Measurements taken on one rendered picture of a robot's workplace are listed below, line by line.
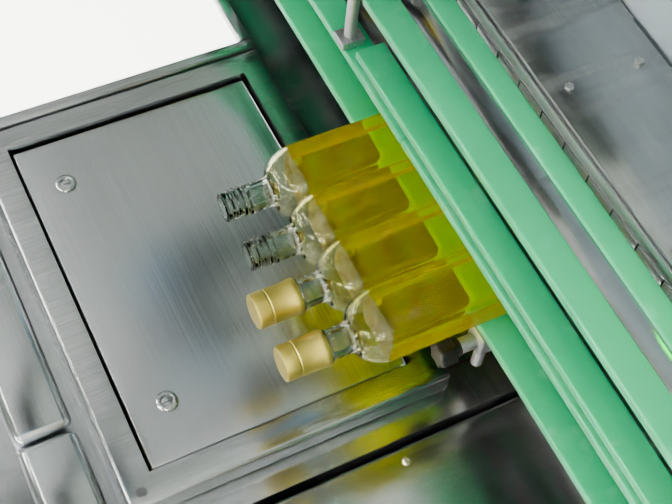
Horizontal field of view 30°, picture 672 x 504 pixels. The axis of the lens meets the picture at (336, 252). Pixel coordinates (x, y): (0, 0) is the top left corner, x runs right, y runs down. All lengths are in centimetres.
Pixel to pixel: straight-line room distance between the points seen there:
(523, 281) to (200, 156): 44
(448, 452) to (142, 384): 31
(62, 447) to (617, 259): 54
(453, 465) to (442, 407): 6
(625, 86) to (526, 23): 11
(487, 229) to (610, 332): 18
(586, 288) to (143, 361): 46
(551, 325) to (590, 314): 8
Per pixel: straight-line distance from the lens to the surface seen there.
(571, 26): 118
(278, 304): 112
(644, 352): 102
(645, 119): 112
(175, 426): 122
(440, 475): 126
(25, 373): 126
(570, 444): 115
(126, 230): 134
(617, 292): 104
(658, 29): 118
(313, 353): 110
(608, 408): 107
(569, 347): 109
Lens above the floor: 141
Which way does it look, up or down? 17 degrees down
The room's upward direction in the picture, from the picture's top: 111 degrees counter-clockwise
